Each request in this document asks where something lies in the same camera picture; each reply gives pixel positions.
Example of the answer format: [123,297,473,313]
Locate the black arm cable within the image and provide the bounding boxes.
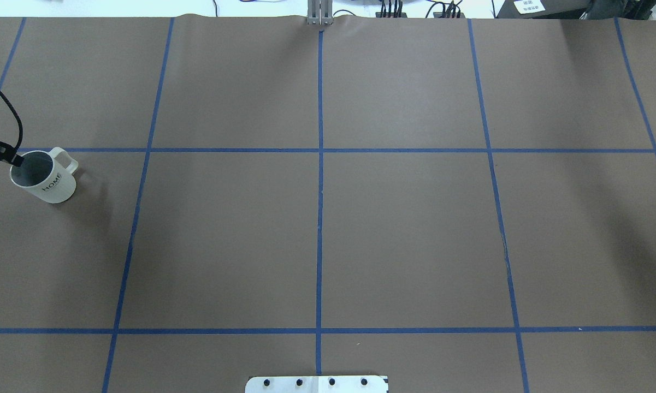
[0,90,23,165]

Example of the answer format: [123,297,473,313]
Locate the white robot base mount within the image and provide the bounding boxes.
[245,375,389,392]

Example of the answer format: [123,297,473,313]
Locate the black terminal strip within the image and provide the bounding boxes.
[375,0,407,19]

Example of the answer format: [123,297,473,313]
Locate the white HOME mug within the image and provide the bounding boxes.
[10,147,80,204]

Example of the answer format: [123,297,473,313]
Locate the aluminium frame post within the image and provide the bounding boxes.
[306,0,334,26]

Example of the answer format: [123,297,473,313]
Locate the black printer device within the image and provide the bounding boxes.
[492,1,656,20]

